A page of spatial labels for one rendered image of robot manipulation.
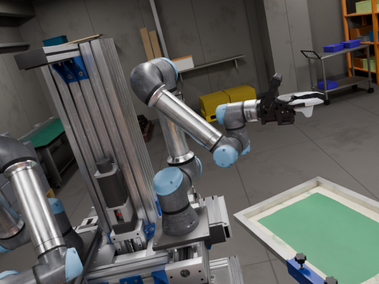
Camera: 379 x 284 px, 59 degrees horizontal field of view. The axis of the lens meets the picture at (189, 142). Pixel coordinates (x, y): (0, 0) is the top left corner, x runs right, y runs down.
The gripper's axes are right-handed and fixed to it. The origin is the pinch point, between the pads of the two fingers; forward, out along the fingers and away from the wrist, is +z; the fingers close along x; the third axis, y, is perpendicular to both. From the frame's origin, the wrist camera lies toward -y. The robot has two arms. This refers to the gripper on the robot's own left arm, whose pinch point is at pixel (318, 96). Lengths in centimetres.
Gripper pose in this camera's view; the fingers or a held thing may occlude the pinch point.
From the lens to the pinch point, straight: 115.2
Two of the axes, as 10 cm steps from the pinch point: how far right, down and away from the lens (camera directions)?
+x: -3.6, 5.1, -7.9
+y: 2.9, 8.6, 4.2
